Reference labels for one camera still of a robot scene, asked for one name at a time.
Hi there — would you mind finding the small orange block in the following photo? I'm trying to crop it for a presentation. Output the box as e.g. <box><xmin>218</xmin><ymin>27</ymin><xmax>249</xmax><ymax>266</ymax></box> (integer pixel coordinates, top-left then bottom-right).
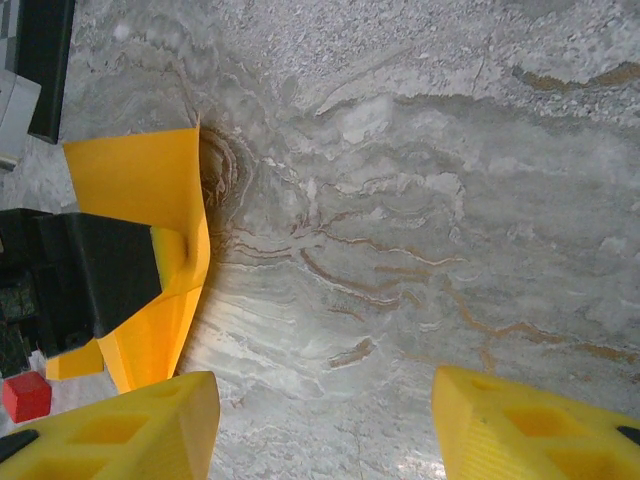
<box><xmin>45</xmin><ymin>341</ymin><xmax>105</xmax><ymax>381</ymax></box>

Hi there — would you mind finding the black and grey checkerboard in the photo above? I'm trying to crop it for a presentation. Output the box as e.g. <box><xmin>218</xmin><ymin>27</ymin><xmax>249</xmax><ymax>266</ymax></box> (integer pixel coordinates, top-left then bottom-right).
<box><xmin>0</xmin><ymin>0</ymin><xmax>76</xmax><ymax>147</ymax></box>

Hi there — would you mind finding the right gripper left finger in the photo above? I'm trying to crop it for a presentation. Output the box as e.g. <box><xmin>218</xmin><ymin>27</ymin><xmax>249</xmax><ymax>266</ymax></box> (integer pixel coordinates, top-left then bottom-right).
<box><xmin>0</xmin><ymin>371</ymin><xmax>222</xmax><ymax>480</ymax></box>

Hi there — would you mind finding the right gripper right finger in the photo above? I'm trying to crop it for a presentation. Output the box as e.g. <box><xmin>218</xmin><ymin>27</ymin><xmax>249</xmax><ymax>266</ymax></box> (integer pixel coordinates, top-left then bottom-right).
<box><xmin>430</xmin><ymin>364</ymin><xmax>640</xmax><ymax>480</ymax></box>

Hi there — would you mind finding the small red cube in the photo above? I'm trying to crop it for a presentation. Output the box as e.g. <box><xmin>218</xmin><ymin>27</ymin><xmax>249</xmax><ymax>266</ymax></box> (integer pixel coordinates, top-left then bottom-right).
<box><xmin>1</xmin><ymin>370</ymin><xmax>53</xmax><ymax>424</ymax></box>

